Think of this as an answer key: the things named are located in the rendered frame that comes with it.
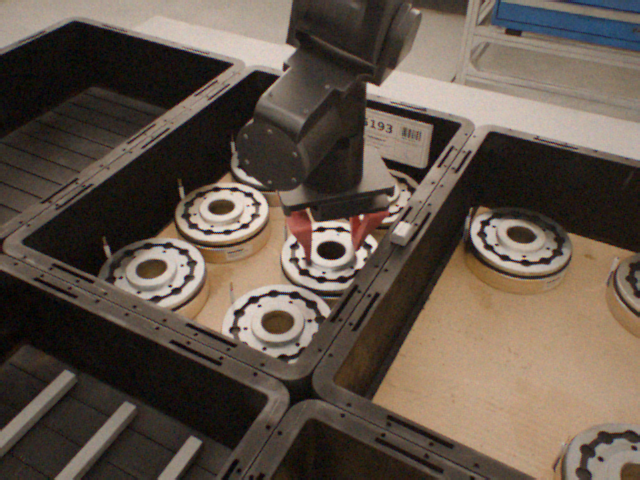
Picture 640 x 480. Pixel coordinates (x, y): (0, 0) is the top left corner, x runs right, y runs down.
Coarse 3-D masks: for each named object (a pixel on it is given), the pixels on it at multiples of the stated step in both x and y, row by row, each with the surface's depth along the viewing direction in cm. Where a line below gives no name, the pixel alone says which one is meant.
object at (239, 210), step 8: (208, 200) 68; (216, 200) 68; (224, 200) 68; (232, 200) 68; (240, 200) 68; (200, 208) 67; (208, 208) 67; (240, 208) 67; (200, 216) 67; (208, 216) 66; (216, 216) 66; (224, 216) 66; (232, 216) 66; (240, 216) 67
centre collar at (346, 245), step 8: (320, 240) 63; (328, 240) 63; (336, 240) 63; (344, 240) 63; (312, 248) 62; (344, 248) 63; (352, 248) 62; (312, 256) 61; (344, 256) 61; (352, 256) 61; (312, 264) 61; (320, 264) 60; (328, 264) 60; (336, 264) 60; (344, 264) 61
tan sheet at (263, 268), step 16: (272, 208) 73; (272, 224) 71; (272, 240) 69; (256, 256) 67; (272, 256) 67; (208, 272) 65; (224, 272) 65; (240, 272) 65; (256, 272) 65; (272, 272) 65; (224, 288) 63; (240, 288) 63; (256, 288) 63; (208, 304) 61; (224, 304) 61; (208, 320) 60
